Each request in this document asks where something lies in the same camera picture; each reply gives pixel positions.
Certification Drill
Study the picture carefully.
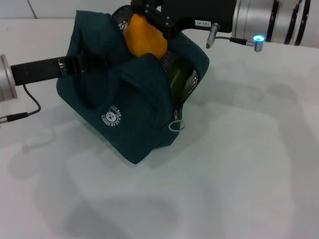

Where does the dark teal lunch bag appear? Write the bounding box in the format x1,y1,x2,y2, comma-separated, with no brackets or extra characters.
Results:
55,4,211,165

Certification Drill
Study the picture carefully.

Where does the orange yellow pear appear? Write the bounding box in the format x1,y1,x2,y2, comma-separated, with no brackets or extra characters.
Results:
123,13,168,59

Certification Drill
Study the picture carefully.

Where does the green cucumber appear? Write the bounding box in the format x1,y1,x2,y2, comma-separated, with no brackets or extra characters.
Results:
166,62,193,101

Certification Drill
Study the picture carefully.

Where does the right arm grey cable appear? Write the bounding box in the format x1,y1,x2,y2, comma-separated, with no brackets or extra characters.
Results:
205,21,267,52

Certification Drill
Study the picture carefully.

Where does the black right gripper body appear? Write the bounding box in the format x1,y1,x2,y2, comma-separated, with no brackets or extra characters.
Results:
159,0,237,38

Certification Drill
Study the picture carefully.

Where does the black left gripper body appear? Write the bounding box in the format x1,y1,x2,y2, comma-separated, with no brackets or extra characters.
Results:
10,56,80,87

